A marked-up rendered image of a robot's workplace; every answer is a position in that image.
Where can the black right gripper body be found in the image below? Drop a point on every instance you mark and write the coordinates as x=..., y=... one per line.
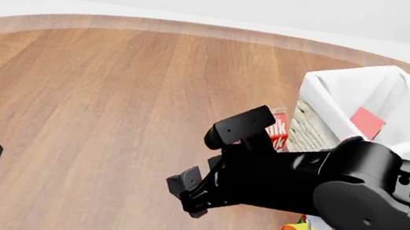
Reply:
x=220, y=182

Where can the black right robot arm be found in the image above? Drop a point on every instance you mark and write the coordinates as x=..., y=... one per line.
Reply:
x=358, y=183

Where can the woven basket with white lining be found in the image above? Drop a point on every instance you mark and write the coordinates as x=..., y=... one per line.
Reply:
x=335, y=87

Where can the red flat box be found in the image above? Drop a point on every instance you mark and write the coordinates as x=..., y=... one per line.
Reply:
x=366, y=123

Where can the red milk carton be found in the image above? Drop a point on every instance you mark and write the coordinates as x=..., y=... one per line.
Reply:
x=280, y=128

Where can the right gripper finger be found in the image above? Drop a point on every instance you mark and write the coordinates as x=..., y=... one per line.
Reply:
x=215, y=162
x=183, y=181

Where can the black flat plate on stalk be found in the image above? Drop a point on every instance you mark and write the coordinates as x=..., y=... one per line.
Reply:
x=239, y=125

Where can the red labelled tin can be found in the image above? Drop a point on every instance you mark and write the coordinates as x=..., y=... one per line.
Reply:
x=323, y=229

